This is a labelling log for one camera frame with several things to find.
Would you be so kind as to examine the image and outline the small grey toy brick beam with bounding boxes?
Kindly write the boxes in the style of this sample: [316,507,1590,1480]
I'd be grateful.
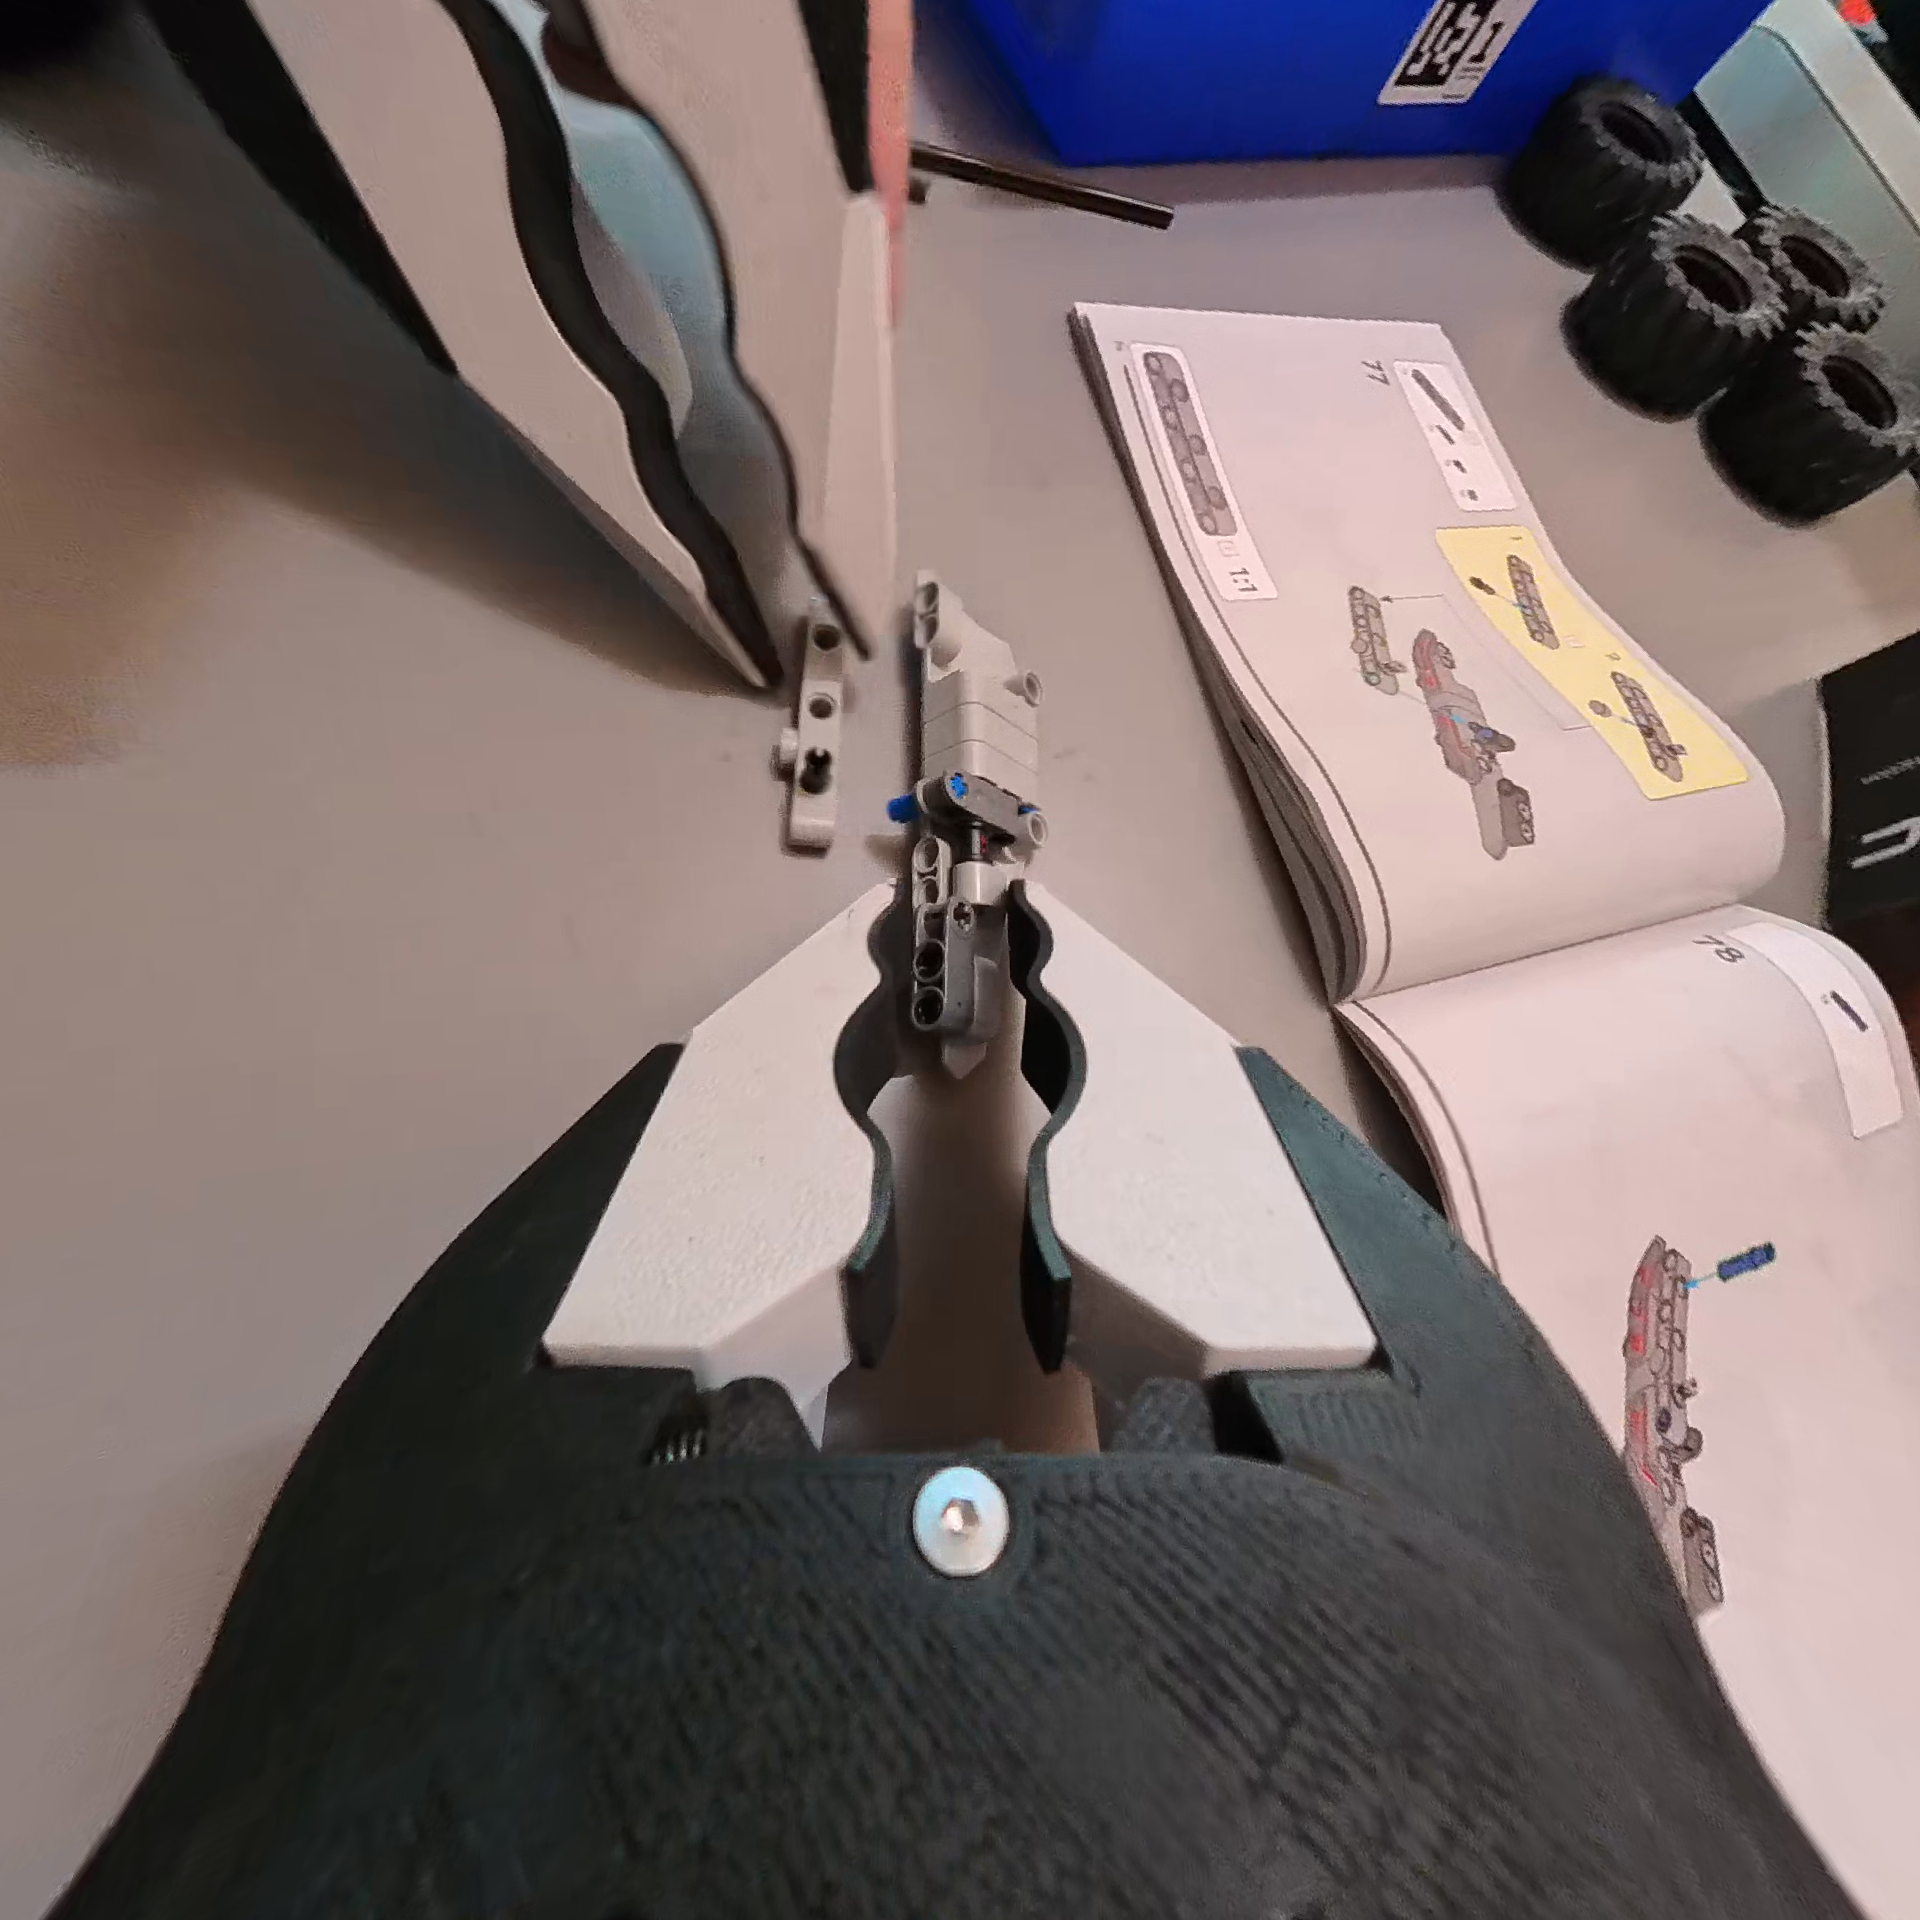
[778,597,852,851]

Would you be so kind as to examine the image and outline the thin black axle rod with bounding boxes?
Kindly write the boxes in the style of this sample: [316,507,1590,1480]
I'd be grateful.
[906,140,1175,227]

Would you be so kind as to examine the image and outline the open instruction booklet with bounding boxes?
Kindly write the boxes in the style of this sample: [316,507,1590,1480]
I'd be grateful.
[1070,299,1920,1920]

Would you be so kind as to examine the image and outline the pale plastic container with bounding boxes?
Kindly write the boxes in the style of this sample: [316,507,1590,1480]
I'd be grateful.
[1695,0,1920,288]

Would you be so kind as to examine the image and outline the blue plastic bin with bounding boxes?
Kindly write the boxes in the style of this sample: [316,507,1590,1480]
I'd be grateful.
[913,0,1778,165]

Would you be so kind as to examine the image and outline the grey desk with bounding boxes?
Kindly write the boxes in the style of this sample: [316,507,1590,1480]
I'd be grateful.
[0,0,1920,1920]

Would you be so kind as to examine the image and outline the black toy tire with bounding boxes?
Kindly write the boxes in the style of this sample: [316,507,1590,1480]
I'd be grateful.
[1563,213,1791,422]
[1729,202,1890,340]
[1700,324,1920,525]
[1509,79,1709,270]

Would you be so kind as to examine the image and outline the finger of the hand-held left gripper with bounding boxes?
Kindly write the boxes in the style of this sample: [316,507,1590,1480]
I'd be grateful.
[583,0,921,661]
[149,0,786,696]

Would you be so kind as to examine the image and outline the grey toy brick assembly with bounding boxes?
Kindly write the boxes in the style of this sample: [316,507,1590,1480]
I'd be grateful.
[879,572,1052,1090]

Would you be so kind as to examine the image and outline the black cardboard box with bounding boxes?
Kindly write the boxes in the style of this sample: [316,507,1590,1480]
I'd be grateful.
[1820,629,1920,930]

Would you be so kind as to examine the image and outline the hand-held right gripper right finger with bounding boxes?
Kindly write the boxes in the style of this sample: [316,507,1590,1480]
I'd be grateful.
[1015,878,1383,1450]

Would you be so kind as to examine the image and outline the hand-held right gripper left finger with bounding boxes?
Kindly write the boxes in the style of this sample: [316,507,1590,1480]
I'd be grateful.
[538,878,904,1446]

